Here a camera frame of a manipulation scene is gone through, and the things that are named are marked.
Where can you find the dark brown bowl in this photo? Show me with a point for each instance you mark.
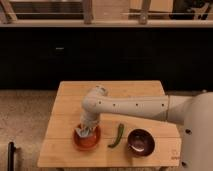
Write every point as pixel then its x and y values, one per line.
pixel 140 142

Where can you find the light grey towel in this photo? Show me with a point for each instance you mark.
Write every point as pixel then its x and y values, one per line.
pixel 84 131

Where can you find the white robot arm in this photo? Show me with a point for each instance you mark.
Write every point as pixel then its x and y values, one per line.
pixel 195 113

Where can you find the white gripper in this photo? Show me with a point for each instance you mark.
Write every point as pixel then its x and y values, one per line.
pixel 89 121

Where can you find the wooden railing shelf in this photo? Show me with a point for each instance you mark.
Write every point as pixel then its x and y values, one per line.
pixel 106 13

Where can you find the red bowl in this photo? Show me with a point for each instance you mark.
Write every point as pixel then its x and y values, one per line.
pixel 89 142

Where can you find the black object at floor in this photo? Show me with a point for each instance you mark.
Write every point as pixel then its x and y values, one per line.
pixel 11 152

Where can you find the green chili pepper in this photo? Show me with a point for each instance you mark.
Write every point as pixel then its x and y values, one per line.
pixel 120 131

